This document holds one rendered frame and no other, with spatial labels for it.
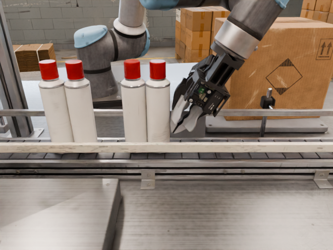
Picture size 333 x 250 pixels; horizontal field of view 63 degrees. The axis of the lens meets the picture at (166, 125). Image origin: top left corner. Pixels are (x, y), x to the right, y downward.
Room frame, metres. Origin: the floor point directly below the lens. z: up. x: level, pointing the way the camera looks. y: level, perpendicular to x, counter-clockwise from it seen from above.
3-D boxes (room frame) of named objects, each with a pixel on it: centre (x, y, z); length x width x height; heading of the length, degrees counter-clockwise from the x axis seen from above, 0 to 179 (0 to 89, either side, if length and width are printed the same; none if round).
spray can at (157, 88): (0.55, 0.02, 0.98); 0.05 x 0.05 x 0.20
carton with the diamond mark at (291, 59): (0.87, -0.32, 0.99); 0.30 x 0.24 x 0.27; 94
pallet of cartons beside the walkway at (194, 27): (4.46, -0.65, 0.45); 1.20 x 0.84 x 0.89; 10
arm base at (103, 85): (0.99, 0.26, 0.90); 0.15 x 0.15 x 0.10
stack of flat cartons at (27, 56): (4.41, 2.17, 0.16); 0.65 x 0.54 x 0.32; 103
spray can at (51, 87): (0.54, 0.24, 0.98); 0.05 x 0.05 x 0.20
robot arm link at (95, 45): (1.00, 0.26, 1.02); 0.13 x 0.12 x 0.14; 121
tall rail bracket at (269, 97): (0.62, -0.26, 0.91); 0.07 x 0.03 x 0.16; 0
